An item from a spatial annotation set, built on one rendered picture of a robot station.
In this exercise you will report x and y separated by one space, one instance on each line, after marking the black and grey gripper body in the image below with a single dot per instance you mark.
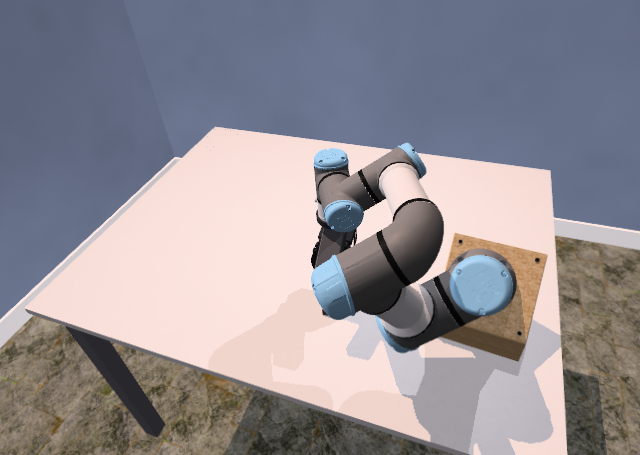
351 236

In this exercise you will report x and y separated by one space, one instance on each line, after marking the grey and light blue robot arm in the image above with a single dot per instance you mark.
367 276

